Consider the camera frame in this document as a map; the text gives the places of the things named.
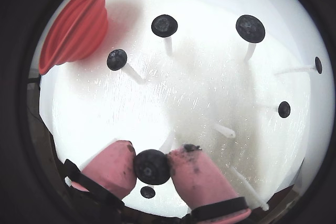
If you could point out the red collapsible cup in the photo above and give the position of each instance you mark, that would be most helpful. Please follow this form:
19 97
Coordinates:
78 32

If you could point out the dark blueberry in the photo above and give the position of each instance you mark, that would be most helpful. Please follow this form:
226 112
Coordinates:
164 26
318 65
284 109
116 59
147 192
151 167
250 28

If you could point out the pink-covered gripper finger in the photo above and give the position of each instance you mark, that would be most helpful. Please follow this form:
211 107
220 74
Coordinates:
202 182
110 169

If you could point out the white foam base sheet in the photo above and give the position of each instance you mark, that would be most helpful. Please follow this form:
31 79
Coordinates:
105 116

